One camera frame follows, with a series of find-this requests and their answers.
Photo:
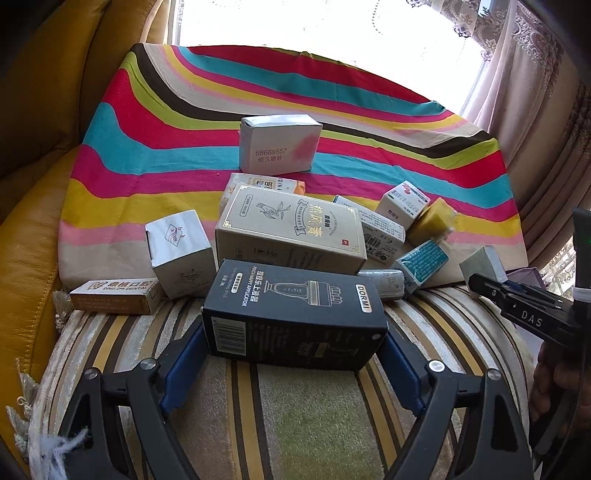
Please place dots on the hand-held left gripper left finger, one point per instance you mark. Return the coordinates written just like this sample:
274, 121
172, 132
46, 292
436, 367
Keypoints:
178, 369

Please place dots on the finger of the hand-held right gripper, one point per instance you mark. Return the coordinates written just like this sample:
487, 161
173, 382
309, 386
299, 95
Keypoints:
487, 286

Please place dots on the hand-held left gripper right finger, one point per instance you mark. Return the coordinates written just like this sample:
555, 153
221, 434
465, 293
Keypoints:
406, 369

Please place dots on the small grey box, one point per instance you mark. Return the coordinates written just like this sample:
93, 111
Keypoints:
482, 265

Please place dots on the purple cardboard box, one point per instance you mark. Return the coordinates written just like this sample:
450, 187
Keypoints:
526, 276

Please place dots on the teal and white box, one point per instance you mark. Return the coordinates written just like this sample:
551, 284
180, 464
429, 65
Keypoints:
422, 261

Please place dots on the yellow box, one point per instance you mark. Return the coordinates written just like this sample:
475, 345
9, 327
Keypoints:
431, 221

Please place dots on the silver packet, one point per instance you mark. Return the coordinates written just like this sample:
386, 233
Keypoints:
383, 284

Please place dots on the white cube box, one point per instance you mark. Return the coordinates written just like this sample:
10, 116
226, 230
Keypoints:
180, 258

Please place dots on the white box red-blue print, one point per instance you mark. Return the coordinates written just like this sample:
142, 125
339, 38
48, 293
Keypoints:
401, 203

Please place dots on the black printed box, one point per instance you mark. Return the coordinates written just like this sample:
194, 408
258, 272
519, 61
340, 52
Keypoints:
295, 314

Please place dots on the beige gold-trimmed box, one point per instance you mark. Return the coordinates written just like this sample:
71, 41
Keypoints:
286, 221

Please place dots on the person's right hand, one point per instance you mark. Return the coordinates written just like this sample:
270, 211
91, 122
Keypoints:
554, 374

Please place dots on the white lace sheer curtain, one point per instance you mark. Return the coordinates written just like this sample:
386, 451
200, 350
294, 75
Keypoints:
561, 267
323, 27

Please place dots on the beige striped seat cushion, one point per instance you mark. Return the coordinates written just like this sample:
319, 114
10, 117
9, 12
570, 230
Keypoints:
300, 406

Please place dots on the white barcode box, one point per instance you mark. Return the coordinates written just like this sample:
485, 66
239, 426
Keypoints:
378, 230

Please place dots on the beige pleated curtain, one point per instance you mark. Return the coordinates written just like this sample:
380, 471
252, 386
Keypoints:
531, 115

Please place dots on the orange and white box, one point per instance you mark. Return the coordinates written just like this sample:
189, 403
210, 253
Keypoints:
277, 183

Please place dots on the white box pink print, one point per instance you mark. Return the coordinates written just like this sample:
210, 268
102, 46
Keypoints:
277, 147

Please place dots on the colourful striped cushion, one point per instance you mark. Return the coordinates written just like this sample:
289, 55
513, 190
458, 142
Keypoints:
184, 115

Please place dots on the yellow leather sofa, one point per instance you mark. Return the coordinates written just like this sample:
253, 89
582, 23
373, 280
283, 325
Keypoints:
46, 92

